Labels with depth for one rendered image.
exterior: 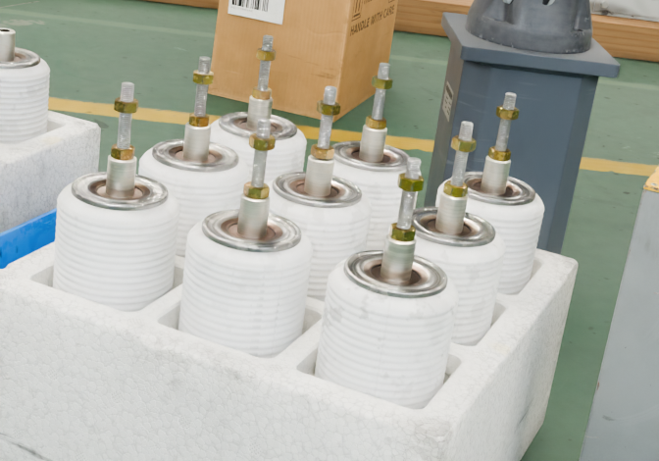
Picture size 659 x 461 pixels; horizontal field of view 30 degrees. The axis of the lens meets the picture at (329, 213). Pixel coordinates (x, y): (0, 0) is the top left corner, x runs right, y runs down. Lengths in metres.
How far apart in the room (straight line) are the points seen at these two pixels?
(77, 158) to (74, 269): 0.39
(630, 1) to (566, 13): 1.57
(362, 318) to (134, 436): 0.21
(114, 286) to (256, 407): 0.16
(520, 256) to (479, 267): 0.13
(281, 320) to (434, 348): 0.12
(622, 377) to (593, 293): 0.55
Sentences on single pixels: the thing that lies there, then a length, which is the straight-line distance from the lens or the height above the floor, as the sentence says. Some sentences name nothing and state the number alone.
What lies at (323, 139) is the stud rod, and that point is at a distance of 1.01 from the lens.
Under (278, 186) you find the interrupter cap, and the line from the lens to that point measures 1.02.
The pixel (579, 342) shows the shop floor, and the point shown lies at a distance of 1.45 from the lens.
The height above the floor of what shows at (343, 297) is 0.24.
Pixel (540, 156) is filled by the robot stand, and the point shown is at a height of 0.18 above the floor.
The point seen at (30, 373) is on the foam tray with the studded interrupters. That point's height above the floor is 0.12.
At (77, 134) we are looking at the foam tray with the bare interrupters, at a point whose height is 0.18.
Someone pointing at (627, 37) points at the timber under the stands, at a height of 0.05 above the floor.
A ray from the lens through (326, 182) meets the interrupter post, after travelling 1.02.
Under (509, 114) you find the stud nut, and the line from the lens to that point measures 1.07.
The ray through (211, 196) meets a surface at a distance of 1.05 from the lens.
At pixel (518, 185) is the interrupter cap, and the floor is 0.25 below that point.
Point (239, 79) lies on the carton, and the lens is 2.14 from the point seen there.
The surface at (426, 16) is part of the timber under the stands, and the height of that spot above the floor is 0.04.
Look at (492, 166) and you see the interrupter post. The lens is 1.09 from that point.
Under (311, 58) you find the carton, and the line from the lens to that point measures 2.09.
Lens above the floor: 0.60
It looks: 21 degrees down
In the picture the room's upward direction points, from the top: 8 degrees clockwise
